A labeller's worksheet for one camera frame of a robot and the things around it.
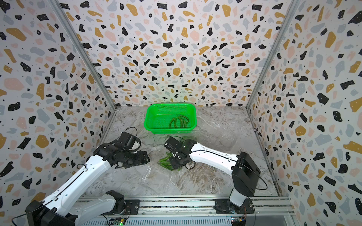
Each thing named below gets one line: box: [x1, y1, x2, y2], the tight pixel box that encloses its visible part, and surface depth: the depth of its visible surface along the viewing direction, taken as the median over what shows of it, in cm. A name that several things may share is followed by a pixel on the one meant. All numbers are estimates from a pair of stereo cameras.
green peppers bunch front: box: [169, 113, 190, 129], surface depth 112 cm
